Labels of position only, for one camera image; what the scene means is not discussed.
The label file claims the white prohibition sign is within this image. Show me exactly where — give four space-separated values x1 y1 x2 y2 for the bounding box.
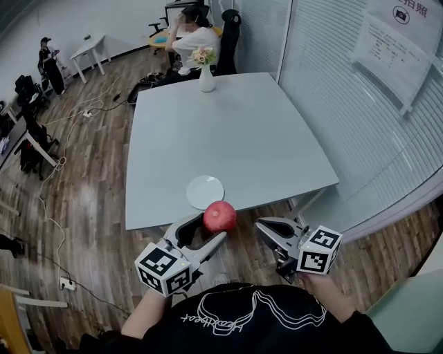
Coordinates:
365 0 443 48

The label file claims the wooden chair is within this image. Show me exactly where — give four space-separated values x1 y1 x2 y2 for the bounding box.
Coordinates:
0 283 69 354

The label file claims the person's black printed shirt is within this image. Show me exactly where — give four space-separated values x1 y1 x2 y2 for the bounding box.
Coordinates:
78 282 394 354

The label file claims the black high-back office chair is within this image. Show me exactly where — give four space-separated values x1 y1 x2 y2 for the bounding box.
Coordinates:
213 9 243 77

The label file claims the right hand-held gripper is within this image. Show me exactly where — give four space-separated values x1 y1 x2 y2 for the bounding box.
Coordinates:
255 216 343 285

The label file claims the pale green cabinet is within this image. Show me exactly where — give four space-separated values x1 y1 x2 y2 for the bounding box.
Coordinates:
365 261 443 350

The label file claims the red apple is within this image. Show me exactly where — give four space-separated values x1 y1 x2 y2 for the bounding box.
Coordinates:
203 200 238 234

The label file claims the black armrest office chair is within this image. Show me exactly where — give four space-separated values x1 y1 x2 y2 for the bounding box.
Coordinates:
148 16 171 55

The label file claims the small white table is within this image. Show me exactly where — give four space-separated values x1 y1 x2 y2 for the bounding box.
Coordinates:
69 33 112 85

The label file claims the person's right forearm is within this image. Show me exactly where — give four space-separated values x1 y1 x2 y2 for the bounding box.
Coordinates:
296 270 356 325

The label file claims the person's left forearm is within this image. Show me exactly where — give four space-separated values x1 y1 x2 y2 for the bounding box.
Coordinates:
120 286 174 340

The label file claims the white round plate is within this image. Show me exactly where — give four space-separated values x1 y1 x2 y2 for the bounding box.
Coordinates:
186 175 226 211

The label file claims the long white cable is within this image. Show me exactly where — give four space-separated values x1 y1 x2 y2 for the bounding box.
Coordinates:
37 99 105 277

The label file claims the white desk with metal legs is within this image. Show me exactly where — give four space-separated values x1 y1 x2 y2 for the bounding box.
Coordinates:
0 103 60 176

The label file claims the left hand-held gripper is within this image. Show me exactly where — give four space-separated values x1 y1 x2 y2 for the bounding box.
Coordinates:
134 212 228 299

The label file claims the white ceramic vase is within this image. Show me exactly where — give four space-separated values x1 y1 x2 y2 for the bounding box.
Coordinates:
199 64 217 93

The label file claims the pale flower bouquet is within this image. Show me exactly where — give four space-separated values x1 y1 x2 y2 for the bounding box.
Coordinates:
188 46 218 67

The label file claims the white paper notice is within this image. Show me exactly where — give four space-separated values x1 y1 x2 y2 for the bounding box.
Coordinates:
350 9 434 113

